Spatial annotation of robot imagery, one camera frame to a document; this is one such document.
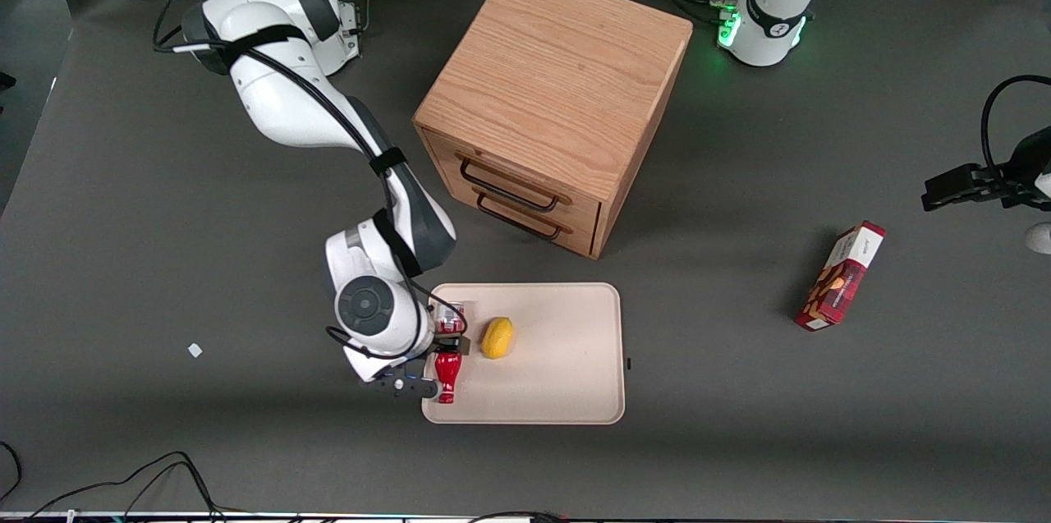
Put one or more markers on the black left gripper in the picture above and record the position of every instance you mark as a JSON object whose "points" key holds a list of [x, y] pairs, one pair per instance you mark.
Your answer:
{"points": [[1025, 167]]}

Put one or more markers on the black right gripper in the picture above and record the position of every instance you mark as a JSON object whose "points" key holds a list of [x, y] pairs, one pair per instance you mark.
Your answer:
{"points": [[449, 340]]}

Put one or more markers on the red ketchup bottle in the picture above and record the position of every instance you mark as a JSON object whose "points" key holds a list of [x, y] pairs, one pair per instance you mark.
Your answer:
{"points": [[446, 379]]}

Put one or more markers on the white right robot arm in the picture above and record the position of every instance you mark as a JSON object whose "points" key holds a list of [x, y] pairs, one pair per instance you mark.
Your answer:
{"points": [[279, 104]]}

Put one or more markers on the beige plastic tray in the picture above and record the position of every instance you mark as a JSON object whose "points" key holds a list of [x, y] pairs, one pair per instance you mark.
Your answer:
{"points": [[558, 375]]}

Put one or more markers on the yellow lemon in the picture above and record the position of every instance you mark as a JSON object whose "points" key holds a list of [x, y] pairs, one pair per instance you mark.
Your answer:
{"points": [[497, 338]]}

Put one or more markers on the red tartan cookie box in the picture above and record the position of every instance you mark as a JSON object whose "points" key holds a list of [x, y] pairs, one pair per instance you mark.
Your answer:
{"points": [[839, 281]]}

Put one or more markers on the wooden drawer front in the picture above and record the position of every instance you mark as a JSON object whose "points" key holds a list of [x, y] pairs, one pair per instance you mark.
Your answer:
{"points": [[587, 215], [585, 245]]}

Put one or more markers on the wooden drawer cabinet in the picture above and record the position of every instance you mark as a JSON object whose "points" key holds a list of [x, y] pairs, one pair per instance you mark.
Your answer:
{"points": [[558, 80]]}

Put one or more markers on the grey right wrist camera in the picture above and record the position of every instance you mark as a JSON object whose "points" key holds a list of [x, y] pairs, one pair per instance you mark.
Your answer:
{"points": [[402, 386]]}

